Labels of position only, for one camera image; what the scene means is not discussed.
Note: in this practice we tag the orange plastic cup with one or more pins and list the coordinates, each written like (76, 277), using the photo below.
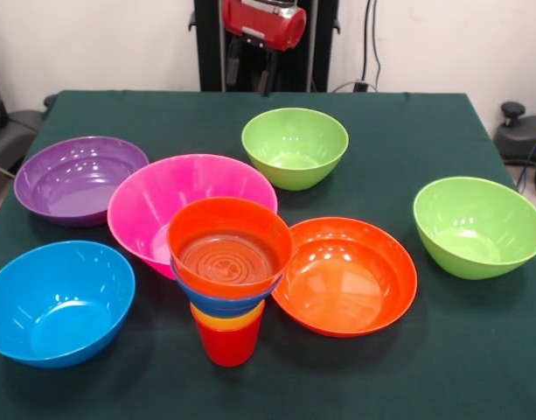
(228, 326)
(196, 312)

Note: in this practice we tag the dark grey chair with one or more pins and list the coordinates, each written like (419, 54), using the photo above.
(14, 135)
(519, 135)

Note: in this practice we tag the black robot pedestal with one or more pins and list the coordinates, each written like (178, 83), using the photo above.
(206, 52)

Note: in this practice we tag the small dark blue bowl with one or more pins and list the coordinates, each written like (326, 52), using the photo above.
(215, 302)

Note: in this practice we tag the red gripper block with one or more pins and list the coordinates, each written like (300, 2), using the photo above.
(259, 24)

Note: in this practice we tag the dark green tablecloth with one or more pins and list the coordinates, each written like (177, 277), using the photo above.
(337, 385)

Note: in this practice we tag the green plastic bowl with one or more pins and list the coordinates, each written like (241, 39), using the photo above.
(294, 144)
(482, 227)

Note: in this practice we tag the large orange-red plastic bowl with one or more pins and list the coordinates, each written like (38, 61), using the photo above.
(350, 280)

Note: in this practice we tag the small ribbed orange-red bowl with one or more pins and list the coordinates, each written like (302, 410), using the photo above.
(250, 219)

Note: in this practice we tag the red plastic cup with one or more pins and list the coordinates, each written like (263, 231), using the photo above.
(228, 347)

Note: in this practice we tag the purple plastic bowl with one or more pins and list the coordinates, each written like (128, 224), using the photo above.
(75, 188)

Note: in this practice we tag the light blue plastic bowl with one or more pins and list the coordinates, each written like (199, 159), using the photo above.
(57, 306)

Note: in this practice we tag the pink plastic bowl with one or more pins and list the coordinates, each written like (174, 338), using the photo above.
(162, 197)

